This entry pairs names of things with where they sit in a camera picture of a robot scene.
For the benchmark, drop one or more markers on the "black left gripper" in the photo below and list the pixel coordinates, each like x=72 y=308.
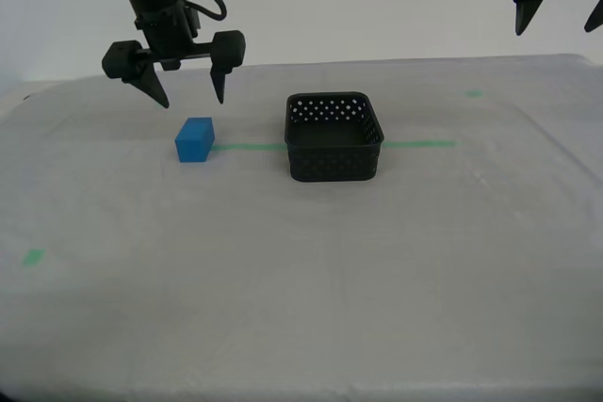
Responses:
x=158 y=16

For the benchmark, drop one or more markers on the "black perforated plastic basket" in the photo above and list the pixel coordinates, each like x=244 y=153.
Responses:
x=330 y=164

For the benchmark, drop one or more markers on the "blue rectangular block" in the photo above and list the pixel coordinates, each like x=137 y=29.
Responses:
x=193 y=143

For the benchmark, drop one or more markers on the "small green tape marker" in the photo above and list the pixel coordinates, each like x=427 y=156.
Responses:
x=473 y=93
x=34 y=257

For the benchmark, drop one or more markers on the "grey translucent table cover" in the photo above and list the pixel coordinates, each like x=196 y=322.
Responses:
x=301 y=256

